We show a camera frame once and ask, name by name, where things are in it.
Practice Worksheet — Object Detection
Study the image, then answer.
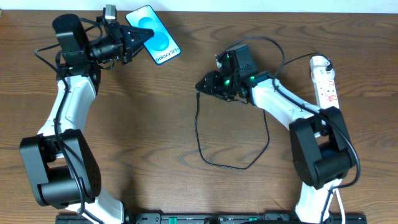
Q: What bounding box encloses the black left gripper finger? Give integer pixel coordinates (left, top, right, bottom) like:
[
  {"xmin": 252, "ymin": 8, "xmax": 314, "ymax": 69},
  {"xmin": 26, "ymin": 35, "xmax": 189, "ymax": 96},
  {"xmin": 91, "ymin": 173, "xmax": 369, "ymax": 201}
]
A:
[
  {"xmin": 127, "ymin": 43, "xmax": 144, "ymax": 63},
  {"xmin": 121, "ymin": 25, "xmax": 154, "ymax": 44}
]

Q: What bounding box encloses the black USB charging cable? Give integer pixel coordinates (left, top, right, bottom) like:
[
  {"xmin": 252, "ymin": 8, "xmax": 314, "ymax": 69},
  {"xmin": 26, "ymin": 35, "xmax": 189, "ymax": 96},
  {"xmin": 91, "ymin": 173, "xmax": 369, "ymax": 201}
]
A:
[{"xmin": 194, "ymin": 52, "xmax": 333, "ymax": 171}]

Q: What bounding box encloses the blue Galaxy smartphone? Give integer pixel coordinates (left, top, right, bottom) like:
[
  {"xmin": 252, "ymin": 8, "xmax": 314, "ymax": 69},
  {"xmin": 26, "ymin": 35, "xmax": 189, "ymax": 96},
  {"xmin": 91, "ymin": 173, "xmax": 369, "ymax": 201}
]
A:
[{"xmin": 126, "ymin": 5, "xmax": 182, "ymax": 65}]

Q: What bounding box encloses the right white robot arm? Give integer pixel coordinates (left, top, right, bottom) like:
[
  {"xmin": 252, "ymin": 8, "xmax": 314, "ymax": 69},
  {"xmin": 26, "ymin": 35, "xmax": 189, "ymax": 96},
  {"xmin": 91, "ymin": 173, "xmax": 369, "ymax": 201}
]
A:
[{"xmin": 195, "ymin": 44, "xmax": 359, "ymax": 223}]

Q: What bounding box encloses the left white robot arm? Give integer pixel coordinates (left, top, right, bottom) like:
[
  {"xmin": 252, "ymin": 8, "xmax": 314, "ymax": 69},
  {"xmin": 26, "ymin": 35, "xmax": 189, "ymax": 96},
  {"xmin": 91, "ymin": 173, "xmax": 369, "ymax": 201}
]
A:
[{"xmin": 19, "ymin": 12, "xmax": 154, "ymax": 223}]

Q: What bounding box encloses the white USB charger adapter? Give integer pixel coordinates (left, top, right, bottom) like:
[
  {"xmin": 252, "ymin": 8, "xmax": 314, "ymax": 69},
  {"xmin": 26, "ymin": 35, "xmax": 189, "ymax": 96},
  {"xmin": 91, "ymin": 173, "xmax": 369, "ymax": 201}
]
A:
[{"xmin": 310, "ymin": 55, "xmax": 335, "ymax": 83}]

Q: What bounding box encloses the white power strip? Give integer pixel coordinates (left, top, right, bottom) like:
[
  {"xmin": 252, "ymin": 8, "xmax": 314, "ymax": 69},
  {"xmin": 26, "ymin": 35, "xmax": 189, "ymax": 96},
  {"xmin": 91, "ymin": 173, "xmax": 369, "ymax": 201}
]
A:
[{"xmin": 309, "ymin": 55, "xmax": 340, "ymax": 110}]

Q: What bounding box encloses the white power strip cord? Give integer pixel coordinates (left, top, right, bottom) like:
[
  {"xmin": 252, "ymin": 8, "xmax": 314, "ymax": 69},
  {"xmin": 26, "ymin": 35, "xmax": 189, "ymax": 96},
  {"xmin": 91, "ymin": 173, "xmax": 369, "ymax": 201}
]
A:
[{"xmin": 331, "ymin": 186, "xmax": 346, "ymax": 224}]

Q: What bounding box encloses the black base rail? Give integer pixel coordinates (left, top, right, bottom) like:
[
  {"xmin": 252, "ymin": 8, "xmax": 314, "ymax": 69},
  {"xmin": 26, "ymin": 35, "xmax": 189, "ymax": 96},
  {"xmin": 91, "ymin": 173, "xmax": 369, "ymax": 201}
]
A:
[{"xmin": 55, "ymin": 212, "xmax": 368, "ymax": 224}]

